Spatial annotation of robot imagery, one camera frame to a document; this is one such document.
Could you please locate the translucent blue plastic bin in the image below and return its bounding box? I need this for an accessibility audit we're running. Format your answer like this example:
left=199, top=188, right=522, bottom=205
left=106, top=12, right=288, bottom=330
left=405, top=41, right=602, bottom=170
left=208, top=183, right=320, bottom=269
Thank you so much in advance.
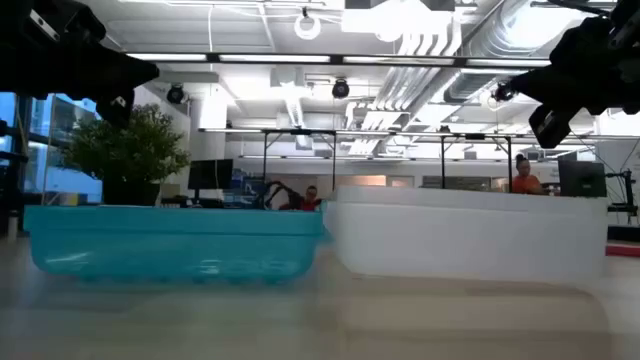
left=23, top=204, right=325, bottom=285

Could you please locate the black computer monitor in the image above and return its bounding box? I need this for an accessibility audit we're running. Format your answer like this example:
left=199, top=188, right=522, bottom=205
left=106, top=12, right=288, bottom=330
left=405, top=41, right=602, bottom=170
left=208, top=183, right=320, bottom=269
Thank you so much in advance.
left=187, top=158, right=235, bottom=191
left=558, top=159, right=608, bottom=198

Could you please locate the black overhead light beam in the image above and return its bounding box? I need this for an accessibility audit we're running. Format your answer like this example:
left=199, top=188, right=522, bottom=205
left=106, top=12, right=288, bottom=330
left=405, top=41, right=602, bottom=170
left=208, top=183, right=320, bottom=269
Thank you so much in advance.
left=124, top=52, right=551, bottom=69

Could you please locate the clear plastic storage box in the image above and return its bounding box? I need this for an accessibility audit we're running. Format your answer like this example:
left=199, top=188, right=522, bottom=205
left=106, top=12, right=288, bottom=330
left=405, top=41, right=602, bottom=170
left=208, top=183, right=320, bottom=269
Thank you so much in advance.
left=323, top=185, right=610, bottom=286

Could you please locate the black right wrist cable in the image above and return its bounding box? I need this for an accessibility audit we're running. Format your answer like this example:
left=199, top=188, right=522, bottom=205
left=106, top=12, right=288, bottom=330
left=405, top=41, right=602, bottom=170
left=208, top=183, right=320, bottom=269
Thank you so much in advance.
left=547, top=0, right=619, bottom=16

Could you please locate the black metal frame stand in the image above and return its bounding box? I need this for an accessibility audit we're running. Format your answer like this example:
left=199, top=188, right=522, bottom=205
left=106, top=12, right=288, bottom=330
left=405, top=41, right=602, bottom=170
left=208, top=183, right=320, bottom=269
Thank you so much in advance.
left=262, top=128, right=337, bottom=194
left=440, top=132, right=514, bottom=194

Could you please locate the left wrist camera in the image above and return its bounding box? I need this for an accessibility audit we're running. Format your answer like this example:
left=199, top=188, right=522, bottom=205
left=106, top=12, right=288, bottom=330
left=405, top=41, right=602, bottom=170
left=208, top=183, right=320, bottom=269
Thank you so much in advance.
left=27, top=8, right=57, bottom=44

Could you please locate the silver ceiling duct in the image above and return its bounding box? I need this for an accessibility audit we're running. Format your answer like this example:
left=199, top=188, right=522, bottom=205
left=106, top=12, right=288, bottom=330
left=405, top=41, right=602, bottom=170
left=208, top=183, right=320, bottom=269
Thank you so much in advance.
left=442, top=0, right=556, bottom=104

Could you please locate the green potted artificial plant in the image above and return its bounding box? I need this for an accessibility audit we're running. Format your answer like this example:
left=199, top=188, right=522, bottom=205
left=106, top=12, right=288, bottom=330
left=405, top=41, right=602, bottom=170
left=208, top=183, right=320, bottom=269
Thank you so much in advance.
left=62, top=103, right=192, bottom=207

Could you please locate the white ring ceiling lamp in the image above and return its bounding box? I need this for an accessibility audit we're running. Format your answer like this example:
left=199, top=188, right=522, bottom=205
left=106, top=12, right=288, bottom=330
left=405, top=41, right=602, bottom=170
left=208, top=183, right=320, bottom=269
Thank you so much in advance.
left=293, top=10, right=322, bottom=41

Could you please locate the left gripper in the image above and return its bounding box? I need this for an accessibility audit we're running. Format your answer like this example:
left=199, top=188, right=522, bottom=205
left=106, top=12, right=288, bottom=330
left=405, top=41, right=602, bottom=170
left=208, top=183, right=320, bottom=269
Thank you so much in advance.
left=14, top=0, right=160, bottom=129

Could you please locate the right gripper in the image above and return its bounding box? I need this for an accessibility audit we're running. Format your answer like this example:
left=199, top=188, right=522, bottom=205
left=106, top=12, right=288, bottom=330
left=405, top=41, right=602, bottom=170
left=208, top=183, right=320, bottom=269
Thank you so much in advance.
left=508, top=0, right=640, bottom=150

